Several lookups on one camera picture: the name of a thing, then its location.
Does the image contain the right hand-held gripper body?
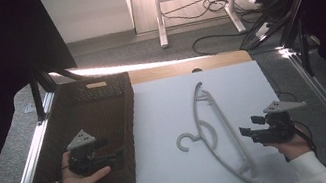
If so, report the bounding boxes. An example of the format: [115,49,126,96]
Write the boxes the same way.
[246,95,313,150]

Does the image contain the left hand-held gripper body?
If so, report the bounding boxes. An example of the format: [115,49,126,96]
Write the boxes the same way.
[62,124,122,181]

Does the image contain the person's right hand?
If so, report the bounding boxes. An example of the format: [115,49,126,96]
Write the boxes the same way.
[260,122,315,165]

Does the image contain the brown woven basket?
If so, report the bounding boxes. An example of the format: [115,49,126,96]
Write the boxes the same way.
[15,71,151,183]

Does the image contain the grey plastic clothes hanger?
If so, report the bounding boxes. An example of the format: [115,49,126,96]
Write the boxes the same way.
[165,73,265,183]

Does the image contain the white table mat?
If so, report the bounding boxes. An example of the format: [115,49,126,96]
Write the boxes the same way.
[33,56,299,183]

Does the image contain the black metal stand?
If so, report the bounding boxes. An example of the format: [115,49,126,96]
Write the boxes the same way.
[26,63,66,124]
[293,17,318,79]

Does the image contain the white power strip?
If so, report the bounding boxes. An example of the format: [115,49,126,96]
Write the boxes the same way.
[253,21,275,39]

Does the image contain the wooden table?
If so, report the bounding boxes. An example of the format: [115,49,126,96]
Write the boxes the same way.
[127,48,254,86]

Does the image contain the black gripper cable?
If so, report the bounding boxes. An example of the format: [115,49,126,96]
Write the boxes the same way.
[291,117,320,161]

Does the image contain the thin black cable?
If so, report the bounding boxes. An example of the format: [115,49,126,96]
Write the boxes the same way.
[259,60,299,108]

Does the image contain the black looped floor cable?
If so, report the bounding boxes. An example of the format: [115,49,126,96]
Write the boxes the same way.
[190,29,248,59]

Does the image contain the black floor cable tangle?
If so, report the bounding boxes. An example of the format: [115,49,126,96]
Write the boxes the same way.
[158,0,239,25]

